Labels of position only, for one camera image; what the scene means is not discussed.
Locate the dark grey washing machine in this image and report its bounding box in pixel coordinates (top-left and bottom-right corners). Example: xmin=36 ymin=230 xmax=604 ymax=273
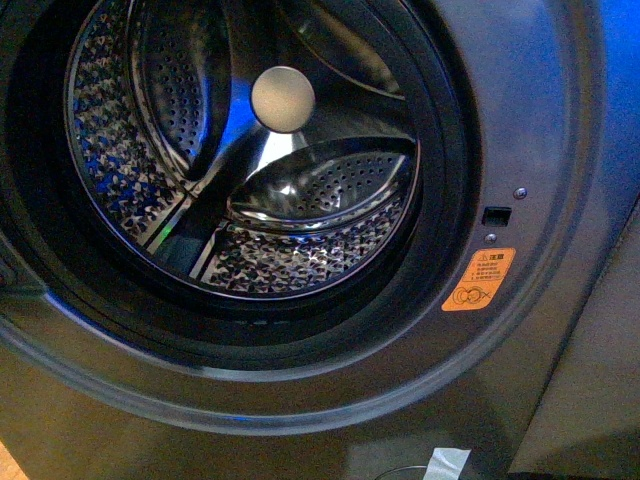
xmin=1 ymin=1 xmax=639 ymax=479

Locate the stainless steel drum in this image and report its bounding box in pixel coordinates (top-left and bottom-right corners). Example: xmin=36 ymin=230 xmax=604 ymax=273
xmin=65 ymin=1 xmax=420 ymax=300

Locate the orange warning sticker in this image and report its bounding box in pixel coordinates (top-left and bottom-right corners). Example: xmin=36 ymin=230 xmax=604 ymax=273
xmin=441 ymin=248 xmax=516 ymax=312

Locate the grey tape strip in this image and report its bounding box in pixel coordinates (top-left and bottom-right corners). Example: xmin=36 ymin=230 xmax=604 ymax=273
xmin=422 ymin=447 xmax=471 ymax=480

